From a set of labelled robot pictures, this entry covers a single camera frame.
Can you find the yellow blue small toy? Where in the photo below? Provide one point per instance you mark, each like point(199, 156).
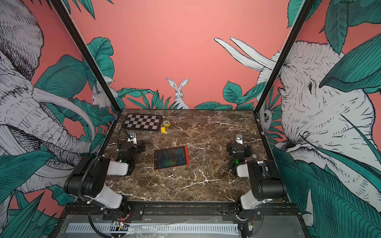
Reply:
point(166, 123)

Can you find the red LCD writing tablet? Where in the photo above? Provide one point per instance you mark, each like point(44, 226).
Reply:
point(171, 158)

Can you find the black front mounting rail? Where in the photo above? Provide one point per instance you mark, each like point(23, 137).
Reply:
point(229, 211)

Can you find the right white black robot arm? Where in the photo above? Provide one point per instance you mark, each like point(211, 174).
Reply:
point(266, 183)

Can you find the white perforated strip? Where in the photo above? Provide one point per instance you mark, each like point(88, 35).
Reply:
point(182, 228)

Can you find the black white checkerboard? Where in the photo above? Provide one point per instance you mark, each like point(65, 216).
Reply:
point(143, 122)

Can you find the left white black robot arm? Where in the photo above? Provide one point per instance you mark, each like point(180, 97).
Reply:
point(87, 180)

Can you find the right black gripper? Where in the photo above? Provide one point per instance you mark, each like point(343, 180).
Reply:
point(231, 148)

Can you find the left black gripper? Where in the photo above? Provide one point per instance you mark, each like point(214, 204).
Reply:
point(140, 148)

